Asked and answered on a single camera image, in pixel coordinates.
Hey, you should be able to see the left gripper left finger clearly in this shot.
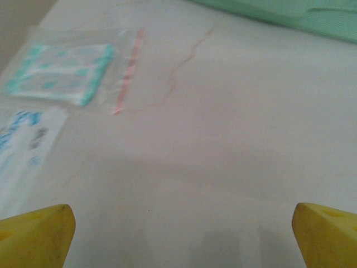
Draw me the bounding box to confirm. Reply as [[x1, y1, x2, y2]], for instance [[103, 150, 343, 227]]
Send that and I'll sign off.
[[0, 203, 76, 268]]

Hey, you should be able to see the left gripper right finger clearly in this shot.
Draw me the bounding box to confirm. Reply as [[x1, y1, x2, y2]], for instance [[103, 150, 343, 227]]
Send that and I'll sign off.
[[291, 202, 357, 268]]

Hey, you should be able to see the blue and white packet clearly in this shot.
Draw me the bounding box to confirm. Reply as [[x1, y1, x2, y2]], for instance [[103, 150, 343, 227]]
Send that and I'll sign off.
[[0, 109, 69, 217]]

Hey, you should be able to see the teal patterned packet clear bag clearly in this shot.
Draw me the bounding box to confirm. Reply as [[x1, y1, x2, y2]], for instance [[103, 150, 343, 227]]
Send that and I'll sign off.
[[2, 26, 146, 117]]

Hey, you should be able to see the mint green fabric pouch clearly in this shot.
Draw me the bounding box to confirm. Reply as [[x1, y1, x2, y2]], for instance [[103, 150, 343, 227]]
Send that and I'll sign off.
[[191, 0, 357, 43]]

